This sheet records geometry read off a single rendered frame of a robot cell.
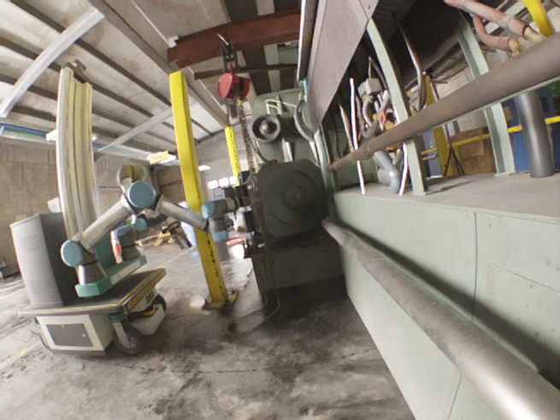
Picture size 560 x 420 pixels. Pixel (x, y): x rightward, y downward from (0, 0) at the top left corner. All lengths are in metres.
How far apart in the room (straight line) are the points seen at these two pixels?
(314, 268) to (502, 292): 1.51
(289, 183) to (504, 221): 1.29
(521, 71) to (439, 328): 0.28
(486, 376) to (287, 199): 1.34
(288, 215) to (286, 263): 0.40
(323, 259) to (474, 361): 1.53
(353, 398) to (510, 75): 0.84
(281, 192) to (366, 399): 1.14
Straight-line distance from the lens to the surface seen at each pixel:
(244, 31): 1.76
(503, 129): 0.79
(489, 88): 0.30
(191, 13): 1.95
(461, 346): 0.28
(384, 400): 0.84
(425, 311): 0.34
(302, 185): 1.49
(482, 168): 4.23
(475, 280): 0.37
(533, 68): 0.26
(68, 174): 1.56
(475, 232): 0.35
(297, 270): 1.73
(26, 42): 7.10
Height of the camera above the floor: 0.66
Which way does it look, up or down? 4 degrees down
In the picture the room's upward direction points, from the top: 12 degrees counter-clockwise
